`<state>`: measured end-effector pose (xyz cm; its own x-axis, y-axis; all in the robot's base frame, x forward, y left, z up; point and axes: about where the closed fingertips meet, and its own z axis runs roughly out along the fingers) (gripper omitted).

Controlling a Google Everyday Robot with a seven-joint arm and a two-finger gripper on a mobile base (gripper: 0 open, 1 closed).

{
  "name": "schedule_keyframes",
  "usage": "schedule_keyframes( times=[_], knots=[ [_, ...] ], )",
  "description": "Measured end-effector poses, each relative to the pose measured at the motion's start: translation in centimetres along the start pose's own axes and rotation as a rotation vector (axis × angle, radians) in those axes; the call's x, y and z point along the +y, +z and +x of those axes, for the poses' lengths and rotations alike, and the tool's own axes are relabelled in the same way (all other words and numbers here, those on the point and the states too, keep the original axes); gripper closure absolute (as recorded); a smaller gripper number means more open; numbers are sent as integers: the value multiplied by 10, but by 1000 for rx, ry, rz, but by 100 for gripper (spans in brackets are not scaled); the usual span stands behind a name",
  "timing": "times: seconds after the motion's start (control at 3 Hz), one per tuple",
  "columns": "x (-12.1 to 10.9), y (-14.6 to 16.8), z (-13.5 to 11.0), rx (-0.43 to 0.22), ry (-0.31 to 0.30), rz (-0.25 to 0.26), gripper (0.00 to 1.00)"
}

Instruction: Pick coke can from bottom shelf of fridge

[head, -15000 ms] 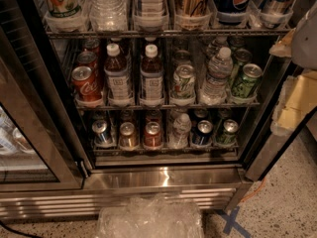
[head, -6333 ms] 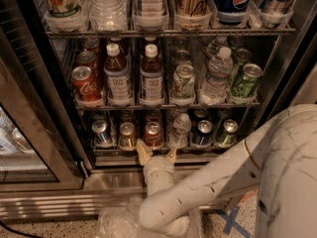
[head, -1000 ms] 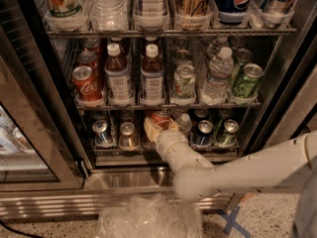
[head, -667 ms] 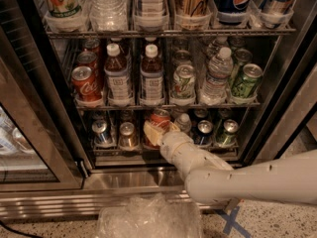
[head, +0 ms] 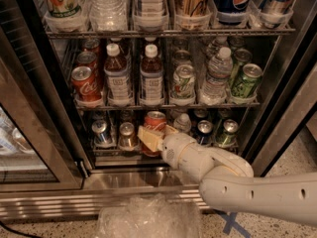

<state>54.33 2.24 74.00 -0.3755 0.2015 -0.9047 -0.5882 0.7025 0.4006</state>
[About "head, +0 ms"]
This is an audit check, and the clear plastic bag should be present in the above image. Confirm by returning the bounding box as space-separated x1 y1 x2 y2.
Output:
94 194 202 238

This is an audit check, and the brown can bottom shelf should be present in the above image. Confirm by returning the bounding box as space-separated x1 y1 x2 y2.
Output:
119 122 138 149

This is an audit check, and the black cable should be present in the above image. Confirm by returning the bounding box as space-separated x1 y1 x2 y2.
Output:
0 220 44 238

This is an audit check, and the white 7up can middle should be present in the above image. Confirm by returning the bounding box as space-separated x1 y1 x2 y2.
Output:
171 64 195 99

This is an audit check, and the clear water bottle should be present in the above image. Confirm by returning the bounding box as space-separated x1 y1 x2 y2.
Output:
89 0 128 32
199 47 233 105
173 113 191 134

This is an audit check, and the green can middle front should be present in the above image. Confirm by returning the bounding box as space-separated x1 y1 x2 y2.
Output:
231 63 263 98

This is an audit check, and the brown tea bottle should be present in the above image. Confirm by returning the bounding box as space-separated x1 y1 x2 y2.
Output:
104 44 132 104
140 45 163 105

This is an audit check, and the clear water bottle bottom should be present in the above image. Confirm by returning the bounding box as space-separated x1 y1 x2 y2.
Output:
173 113 191 134

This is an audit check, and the green can bottom shelf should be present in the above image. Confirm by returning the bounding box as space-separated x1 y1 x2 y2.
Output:
216 119 239 146

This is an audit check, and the red coke can middle front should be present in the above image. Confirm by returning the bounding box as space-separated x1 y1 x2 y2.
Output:
71 66 101 102

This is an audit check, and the red coke can bottom shelf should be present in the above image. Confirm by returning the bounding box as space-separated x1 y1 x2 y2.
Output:
142 111 166 157

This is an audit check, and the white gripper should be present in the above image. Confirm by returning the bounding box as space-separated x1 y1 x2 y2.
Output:
138 125 215 182

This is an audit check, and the brown tea bottle right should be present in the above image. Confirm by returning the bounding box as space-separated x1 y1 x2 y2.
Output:
140 45 163 105

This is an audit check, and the steel glass fridge door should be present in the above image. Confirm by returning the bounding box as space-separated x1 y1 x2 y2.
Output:
0 30 83 192

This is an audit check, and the clear water bottle top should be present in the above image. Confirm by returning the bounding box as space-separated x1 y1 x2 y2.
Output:
89 0 128 32

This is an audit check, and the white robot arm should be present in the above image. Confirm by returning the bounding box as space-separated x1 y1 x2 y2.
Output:
138 126 317 227

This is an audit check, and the brown tea bottle left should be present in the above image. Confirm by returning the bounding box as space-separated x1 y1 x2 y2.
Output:
104 44 132 104

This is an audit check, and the blue can bottom left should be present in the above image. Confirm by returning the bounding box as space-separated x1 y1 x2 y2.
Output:
92 120 112 144

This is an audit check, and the blue tape cross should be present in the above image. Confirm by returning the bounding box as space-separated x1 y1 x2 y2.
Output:
216 210 251 238

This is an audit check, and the clear water bottle middle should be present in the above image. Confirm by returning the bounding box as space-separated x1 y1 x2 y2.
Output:
199 47 233 105

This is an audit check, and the blue pepsi can bottom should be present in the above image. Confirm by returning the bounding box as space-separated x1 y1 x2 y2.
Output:
194 120 213 146

